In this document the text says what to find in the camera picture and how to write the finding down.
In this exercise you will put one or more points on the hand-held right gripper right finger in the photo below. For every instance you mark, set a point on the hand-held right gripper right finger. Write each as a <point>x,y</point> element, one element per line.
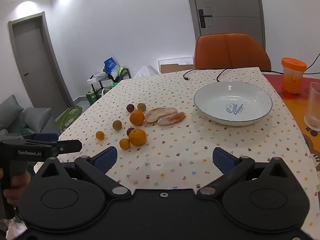
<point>223,160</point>

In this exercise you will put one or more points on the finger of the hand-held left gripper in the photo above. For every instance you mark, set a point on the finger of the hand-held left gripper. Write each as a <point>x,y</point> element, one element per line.
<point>46,137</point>
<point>70,146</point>

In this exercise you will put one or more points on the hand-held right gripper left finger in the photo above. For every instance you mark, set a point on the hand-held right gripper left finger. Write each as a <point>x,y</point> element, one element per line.
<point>106,158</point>

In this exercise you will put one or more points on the small orange kumquat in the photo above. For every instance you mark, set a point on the small orange kumquat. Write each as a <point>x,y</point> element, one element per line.
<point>100,135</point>
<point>124,144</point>

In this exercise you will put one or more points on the brown yellow round fruit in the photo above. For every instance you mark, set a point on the brown yellow round fruit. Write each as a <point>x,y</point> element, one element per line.
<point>117,125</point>

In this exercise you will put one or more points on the small red round fruit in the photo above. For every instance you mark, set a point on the small red round fruit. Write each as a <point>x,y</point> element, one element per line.
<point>129,130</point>

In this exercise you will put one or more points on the large orange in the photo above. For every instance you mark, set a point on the large orange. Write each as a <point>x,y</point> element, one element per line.
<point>137,117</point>
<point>137,137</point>

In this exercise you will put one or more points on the white plate with blue rim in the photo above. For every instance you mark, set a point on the white plate with blue rim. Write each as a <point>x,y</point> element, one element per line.
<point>232,97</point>

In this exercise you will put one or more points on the pink pomelo segment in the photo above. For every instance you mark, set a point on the pink pomelo segment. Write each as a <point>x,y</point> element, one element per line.
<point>172,119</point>

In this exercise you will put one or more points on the person's left hand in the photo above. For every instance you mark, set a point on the person's left hand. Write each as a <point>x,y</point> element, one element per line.
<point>20,180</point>

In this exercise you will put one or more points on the grey sofa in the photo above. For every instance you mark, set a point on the grey sofa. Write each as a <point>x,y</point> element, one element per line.
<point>50,126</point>

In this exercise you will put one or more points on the grey sofa cushion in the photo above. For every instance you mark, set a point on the grey sofa cushion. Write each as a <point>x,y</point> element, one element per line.
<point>37,118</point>
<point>10,111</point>

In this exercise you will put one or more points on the large green printed bag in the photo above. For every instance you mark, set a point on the large green printed bag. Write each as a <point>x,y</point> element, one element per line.
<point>67,117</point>

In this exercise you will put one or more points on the small green bag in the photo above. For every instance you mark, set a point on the small green bag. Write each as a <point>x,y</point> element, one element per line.
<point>92,97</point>

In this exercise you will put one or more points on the dark purple round fruit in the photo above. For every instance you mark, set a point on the dark purple round fruit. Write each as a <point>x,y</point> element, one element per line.
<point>130,107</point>

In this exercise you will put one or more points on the green yellow round fruit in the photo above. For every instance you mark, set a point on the green yellow round fruit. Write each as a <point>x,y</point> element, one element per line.
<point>141,106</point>

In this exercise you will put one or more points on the white flat box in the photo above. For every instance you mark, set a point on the white flat box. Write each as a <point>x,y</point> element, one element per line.
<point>93,80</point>

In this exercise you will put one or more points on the pale pomelo segment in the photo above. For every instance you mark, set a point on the pale pomelo segment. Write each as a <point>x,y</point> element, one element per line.
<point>160,113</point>

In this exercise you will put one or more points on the grey brown plain door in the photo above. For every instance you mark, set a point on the grey brown plain door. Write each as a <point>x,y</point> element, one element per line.
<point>32,55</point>

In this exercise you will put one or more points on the yellow green bag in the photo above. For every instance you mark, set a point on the yellow green bag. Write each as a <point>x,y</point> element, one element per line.
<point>122,70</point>

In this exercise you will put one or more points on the red orange table mat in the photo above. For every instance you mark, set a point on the red orange table mat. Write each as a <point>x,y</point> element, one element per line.
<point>295,105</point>

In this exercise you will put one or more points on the blue white bag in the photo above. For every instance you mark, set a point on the blue white bag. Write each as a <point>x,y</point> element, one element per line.
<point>110,65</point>

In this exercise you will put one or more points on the white plastic bag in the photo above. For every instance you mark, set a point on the white plastic bag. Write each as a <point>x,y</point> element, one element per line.
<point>143,72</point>

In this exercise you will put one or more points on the brown cardboard sheet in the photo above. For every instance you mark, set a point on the brown cardboard sheet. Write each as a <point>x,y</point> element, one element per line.
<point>175,68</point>

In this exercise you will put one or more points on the clear drinking glass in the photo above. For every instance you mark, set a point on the clear drinking glass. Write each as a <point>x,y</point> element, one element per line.
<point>313,107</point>

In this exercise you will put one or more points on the plastic cup with orange lid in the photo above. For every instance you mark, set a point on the plastic cup with orange lid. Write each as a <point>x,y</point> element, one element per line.
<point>292,77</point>

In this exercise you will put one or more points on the orange leather chair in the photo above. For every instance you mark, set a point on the orange leather chair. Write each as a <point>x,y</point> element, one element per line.
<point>230,52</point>

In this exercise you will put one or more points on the white framed board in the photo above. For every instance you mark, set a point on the white framed board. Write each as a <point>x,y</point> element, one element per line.
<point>175,60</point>

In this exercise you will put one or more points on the grey door with lock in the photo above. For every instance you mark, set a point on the grey door with lock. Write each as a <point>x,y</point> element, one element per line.
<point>232,0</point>

